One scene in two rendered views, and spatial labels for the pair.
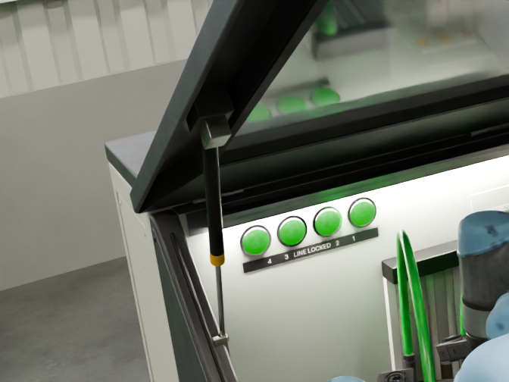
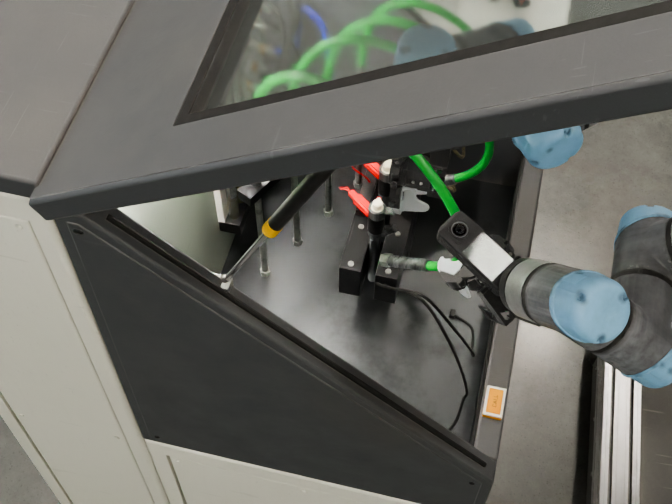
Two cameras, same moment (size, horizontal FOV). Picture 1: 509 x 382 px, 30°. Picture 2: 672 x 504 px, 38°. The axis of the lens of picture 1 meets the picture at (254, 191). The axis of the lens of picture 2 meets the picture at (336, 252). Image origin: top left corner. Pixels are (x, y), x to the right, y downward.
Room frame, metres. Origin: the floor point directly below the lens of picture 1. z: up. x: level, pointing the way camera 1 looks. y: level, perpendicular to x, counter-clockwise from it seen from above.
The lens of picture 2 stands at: (0.73, 0.55, 2.34)
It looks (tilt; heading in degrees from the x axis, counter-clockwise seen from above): 56 degrees down; 301
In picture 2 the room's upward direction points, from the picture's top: straight up
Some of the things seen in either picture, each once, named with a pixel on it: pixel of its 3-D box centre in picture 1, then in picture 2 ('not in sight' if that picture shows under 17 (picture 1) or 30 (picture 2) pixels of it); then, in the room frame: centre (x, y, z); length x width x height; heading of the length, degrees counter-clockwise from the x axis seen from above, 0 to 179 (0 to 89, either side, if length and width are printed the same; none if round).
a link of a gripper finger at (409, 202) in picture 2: not in sight; (410, 204); (1.09, -0.27, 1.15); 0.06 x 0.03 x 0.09; 18
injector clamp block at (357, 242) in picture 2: not in sight; (387, 218); (1.18, -0.38, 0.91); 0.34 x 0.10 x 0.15; 108
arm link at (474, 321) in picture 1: (494, 314); not in sight; (1.09, -0.28, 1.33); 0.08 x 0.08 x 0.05
